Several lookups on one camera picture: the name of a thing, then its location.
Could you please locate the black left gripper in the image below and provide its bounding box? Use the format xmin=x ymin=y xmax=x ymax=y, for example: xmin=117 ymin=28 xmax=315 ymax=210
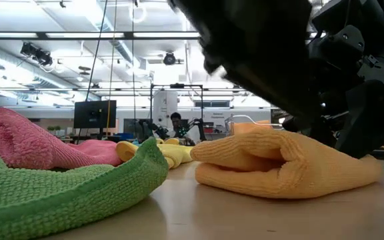
xmin=170 ymin=0 xmax=327 ymax=125

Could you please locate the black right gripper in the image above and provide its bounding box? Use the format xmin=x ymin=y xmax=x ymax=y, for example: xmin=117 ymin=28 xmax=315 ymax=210
xmin=283 ymin=25 xmax=384 ymax=159

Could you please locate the orange microfiber towel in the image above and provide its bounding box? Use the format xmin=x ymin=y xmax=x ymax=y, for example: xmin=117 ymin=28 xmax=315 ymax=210
xmin=231 ymin=119 xmax=275 ymax=136
xmin=190 ymin=128 xmax=384 ymax=200

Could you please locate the yellow microfiber towel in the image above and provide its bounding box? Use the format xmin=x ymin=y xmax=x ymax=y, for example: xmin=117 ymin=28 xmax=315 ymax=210
xmin=116 ymin=138 xmax=195 ymax=170

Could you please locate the pink microfiber towel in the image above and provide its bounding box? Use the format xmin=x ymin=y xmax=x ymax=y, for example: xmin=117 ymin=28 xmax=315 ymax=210
xmin=0 ymin=107 xmax=123 ymax=170

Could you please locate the green microfiber towel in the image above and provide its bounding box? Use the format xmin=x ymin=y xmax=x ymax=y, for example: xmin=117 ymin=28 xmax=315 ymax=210
xmin=0 ymin=137 xmax=169 ymax=240

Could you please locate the clear plastic bin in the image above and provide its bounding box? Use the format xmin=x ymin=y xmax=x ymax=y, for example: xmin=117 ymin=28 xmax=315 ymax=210
xmin=224 ymin=114 xmax=285 ymax=136

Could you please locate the person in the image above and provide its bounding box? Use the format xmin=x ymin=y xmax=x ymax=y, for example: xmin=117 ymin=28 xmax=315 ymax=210
xmin=169 ymin=111 xmax=197 ymax=145

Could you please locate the dark screen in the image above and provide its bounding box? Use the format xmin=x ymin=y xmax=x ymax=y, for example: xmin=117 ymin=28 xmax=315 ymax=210
xmin=123 ymin=118 xmax=153 ymax=139

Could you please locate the black monitor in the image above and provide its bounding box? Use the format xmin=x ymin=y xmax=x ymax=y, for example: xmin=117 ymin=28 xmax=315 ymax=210
xmin=73 ymin=99 xmax=117 ymax=129

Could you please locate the rig light bar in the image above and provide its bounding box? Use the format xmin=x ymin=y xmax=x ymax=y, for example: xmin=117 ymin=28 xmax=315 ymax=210
xmin=0 ymin=31 xmax=202 ymax=41

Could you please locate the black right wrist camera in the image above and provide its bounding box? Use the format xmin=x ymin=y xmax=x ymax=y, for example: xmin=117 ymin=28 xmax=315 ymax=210
xmin=311 ymin=0 xmax=384 ymax=34

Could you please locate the black background rig frame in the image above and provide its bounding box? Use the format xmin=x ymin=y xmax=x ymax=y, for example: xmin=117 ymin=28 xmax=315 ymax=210
xmin=149 ymin=83 xmax=204 ymax=141

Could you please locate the black hanging camera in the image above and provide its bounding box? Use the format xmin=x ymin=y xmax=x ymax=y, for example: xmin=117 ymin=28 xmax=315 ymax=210
xmin=163 ymin=51 xmax=178 ymax=67

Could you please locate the thin black hanging cable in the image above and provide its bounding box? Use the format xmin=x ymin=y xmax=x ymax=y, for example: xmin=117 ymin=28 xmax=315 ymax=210
xmin=131 ymin=0 xmax=137 ymax=141

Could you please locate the white hanging cable loop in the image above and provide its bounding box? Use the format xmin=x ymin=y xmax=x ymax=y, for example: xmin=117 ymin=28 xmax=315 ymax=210
xmin=128 ymin=1 xmax=147 ymax=24

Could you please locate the thick black hanging cable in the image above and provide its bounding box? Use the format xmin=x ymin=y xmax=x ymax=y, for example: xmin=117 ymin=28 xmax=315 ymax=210
xmin=84 ymin=0 xmax=109 ymax=102

